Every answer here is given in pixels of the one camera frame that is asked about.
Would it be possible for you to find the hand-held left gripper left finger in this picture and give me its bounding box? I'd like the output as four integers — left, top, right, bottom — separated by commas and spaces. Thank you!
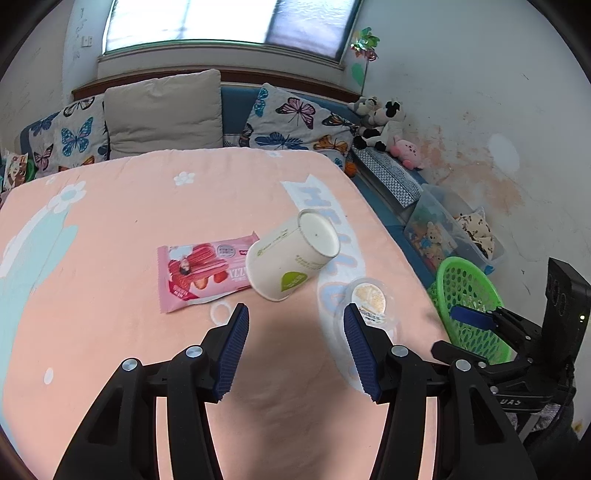
52, 302, 250, 480

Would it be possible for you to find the clear plastic storage box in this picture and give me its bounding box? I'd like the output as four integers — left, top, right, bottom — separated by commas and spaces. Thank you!
404, 184, 506, 278

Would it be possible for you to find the beige pillow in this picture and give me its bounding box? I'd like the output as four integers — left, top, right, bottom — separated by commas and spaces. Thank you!
102, 69, 225, 160

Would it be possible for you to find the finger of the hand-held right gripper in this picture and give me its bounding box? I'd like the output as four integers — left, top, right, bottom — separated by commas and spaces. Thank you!
431, 340, 532, 372
450, 305, 542, 354

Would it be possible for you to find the small butterfly-print pillow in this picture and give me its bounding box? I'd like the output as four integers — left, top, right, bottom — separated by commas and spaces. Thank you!
19, 95, 112, 178

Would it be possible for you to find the white paper cup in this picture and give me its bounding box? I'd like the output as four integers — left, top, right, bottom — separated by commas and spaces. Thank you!
245, 209, 342, 303

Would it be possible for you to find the cream bear-print cloth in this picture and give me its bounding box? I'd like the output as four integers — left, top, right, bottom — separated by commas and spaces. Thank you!
452, 208, 495, 259

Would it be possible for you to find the colourful pinwheel toy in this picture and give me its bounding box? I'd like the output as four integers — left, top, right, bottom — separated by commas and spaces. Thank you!
350, 28, 382, 86

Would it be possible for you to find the pink round plush toy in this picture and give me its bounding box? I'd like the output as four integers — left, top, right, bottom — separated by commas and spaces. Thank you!
392, 137, 426, 171

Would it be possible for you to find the pink snack wrapper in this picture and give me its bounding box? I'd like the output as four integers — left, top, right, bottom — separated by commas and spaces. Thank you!
157, 232, 260, 315

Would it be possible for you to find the black and white cow plush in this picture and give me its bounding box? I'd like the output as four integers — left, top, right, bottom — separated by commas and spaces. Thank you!
353, 98, 407, 152

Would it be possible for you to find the large butterfly-print pillow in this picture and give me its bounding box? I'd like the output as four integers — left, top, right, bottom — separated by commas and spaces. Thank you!
239, 83, 361, 169

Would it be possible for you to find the brown wooden ledge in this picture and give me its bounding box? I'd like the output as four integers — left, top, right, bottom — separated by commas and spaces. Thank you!
71, 74, 365, 106

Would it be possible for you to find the teddy bear toy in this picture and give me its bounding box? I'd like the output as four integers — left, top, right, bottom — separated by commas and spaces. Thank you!
418, 222, 451, 259

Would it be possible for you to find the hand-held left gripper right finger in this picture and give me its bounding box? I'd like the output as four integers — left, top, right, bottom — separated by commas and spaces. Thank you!
343, 302, 539, 480

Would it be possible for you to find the clear plastic ring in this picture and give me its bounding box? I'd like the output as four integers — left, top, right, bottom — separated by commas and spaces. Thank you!
210, 302, 237, 324

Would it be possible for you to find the green plastic mesh basket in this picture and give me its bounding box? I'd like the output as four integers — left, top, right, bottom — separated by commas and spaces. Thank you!
427, 256, 513, 365

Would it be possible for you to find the black and white patterned cloth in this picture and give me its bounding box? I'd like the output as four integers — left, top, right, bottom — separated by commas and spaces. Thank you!
353, 148, 423, 209

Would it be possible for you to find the illustrated picture book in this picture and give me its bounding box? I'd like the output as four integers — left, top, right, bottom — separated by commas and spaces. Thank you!
0, 151, 31, 191

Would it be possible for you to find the window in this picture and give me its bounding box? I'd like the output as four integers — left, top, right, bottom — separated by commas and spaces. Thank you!
99, 0, 363, 65

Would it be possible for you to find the person's right forearm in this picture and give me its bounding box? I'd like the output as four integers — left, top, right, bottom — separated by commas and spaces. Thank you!
522, 401, 591, 480

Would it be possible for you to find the grey plush toy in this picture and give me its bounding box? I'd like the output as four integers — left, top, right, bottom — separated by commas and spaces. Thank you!
348, 96, 382, 116

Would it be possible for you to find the clear round pastry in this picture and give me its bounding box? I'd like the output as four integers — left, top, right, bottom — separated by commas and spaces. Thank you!
332, 276, 402, 379

